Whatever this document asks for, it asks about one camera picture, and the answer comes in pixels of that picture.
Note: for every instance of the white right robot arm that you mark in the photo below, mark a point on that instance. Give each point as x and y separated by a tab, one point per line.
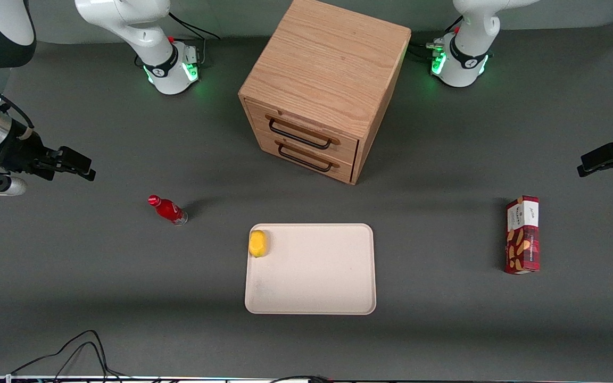
141	32

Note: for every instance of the beige plastic tray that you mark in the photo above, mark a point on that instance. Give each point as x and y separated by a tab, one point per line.
317	271

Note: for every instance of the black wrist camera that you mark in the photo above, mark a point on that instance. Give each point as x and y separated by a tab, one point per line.
22	154

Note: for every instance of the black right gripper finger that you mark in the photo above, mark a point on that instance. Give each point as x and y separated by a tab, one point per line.
75	158
61	169

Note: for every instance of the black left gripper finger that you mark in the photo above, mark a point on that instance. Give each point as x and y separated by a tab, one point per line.
607	153
604	167

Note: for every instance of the red bottle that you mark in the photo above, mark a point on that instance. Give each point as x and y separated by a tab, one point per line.
169	210

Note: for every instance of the wooden drawer cabinet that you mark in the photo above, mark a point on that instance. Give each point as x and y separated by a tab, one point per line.
328	58

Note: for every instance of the yellow lemon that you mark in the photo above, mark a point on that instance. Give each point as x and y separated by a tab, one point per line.
258	243

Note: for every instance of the red plaid cookie box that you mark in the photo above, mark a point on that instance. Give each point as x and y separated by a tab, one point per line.
522	239

